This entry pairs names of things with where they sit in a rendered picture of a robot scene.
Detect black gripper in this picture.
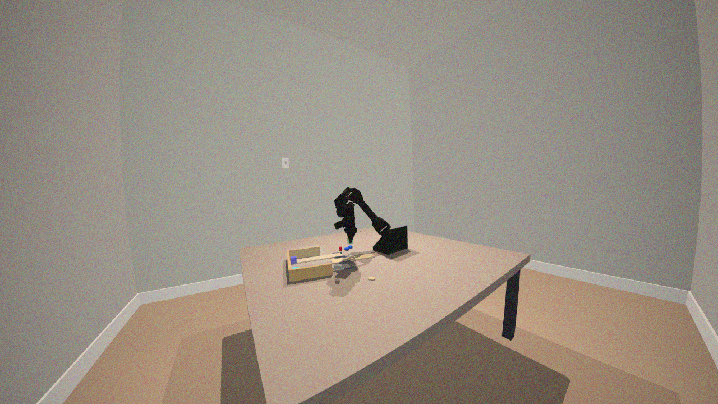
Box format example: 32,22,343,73
344,215,357,244

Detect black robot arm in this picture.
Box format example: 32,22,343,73
334,187,391,236

